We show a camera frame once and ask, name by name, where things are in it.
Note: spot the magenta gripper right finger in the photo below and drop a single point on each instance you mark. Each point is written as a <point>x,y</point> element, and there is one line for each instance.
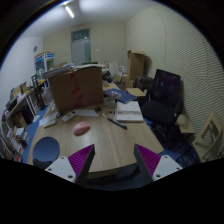
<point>154,165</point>

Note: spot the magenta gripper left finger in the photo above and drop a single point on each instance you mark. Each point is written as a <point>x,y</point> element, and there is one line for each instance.
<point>75,167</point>

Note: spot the light wooden chair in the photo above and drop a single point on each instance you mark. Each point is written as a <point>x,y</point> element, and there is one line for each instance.
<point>208,138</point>

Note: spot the white remote control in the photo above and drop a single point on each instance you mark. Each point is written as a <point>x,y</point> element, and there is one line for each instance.
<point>69,116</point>

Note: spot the open white book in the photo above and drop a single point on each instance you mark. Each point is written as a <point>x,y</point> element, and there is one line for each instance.
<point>129,112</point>

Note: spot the black pen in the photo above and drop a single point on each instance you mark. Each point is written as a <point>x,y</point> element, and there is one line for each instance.
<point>117,123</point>

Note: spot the black office chair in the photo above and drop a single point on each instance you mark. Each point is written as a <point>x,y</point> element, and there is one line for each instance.
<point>164,104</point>

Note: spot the blue book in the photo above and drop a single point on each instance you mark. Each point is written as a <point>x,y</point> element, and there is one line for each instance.
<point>120,95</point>

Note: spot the large brown cardboard box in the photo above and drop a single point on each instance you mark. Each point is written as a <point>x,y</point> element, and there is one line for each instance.
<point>77,89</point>

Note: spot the cluttered side shelf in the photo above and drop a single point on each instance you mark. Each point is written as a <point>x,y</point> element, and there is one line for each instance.
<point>22,111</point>

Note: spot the tall cardboard box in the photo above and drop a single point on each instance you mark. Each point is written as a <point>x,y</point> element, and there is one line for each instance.
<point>135,64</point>

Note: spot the blue white display fridge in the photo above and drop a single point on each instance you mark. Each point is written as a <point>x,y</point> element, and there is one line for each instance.
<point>44,62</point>

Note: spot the white door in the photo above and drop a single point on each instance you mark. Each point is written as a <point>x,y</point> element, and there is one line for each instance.
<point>81,46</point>

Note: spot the ceiling tube light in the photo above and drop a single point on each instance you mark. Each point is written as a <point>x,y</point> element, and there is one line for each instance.
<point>69,11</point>

